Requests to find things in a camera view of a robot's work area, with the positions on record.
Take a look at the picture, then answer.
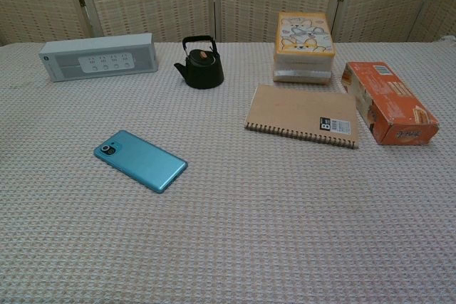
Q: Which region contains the small teal box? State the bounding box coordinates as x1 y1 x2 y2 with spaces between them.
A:
93 130 190 196

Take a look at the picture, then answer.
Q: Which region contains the black cast iron teapot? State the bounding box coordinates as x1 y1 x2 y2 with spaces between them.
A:
173 35 225 90

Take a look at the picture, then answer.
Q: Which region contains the brown spiral notebook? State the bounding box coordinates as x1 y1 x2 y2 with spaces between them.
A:
244 84 360 150

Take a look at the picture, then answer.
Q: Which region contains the woven checkered tablecloth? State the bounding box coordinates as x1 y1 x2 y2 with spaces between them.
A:
0 36 456 304

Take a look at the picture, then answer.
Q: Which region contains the corgi print tissue pack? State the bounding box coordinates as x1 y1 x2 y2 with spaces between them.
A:
272 11 337 86

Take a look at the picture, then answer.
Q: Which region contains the grey power strip box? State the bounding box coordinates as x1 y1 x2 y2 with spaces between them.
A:
38 32 160 83

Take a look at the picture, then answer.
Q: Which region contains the orange snack box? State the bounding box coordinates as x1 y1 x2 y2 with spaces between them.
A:
341 61 440 147

